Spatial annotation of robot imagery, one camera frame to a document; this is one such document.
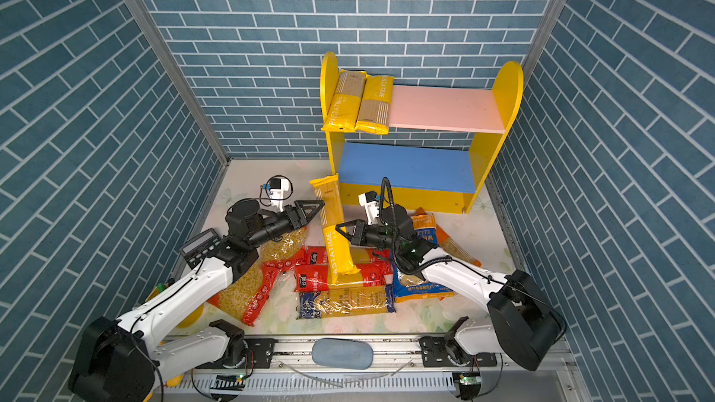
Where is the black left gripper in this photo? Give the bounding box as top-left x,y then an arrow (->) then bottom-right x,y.
246,201 -> 322,251

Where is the grey blue oval pad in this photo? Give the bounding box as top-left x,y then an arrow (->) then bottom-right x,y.
311,338 -> 374,370

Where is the yellow pen cup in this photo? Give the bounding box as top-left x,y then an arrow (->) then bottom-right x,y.
146,282 -> 207,329

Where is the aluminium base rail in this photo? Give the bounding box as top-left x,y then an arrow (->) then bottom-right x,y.
150,335 -> 585,401

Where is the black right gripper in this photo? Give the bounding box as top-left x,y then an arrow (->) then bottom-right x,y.
336,218 -> 404,254

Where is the orange pasta bag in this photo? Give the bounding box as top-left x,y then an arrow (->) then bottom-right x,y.
411,208 -> 482,267

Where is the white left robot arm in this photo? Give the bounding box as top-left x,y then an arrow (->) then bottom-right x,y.
68,198 -> 324,401

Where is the blue clear spaghetti bag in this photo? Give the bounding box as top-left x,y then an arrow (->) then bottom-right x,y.
298,286 -> 397,319

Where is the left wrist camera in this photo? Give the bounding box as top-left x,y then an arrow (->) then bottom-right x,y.
258,175 -> 293,212

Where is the red macaroni bag lower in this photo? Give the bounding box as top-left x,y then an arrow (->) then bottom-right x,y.
208,259 -> 299,327

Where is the blue orecchiette pasta bag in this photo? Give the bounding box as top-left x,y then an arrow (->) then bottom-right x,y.
393,208 -> 454,303

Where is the red macaroni bag upper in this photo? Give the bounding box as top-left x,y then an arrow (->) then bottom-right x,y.
260,227 -> 308,262

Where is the black calculator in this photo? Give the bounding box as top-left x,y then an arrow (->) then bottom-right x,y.
178,228 -> 221,270

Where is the red macaroni bag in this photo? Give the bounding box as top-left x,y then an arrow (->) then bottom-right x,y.
260,227 -> 308,262
208,259 -> 299,327

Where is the red yellow spaghetti bag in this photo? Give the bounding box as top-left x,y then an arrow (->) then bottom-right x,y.
293,247 -> 394,292

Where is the yellow shelf with coloured boards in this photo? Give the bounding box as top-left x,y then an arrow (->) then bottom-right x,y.
326,61 -> 524,214

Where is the yellow plush toy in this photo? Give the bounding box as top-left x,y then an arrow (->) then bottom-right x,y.
143,374 -> 184,402

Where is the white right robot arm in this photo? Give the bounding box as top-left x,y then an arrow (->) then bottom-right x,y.
335,205 -> 566,371

